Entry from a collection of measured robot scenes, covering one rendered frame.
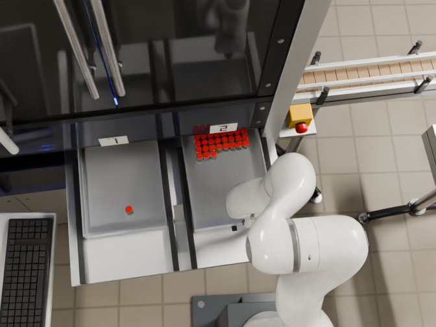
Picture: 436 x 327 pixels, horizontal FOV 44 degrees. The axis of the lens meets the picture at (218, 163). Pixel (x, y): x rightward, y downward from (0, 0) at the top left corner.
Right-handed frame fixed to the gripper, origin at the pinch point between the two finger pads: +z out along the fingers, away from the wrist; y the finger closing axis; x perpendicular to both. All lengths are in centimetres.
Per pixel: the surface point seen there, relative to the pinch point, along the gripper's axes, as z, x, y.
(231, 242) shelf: 4.3, 3.7, 8.6
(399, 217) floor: 92, -16, -85
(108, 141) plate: -11, -29, 42
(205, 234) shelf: 4.2, 0.0, 16.4
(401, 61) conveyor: -3, -50, -60
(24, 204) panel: 46, -31, 84
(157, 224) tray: 3.8, -5.3, 31.1
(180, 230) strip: 3.9, -2.3, 24.2
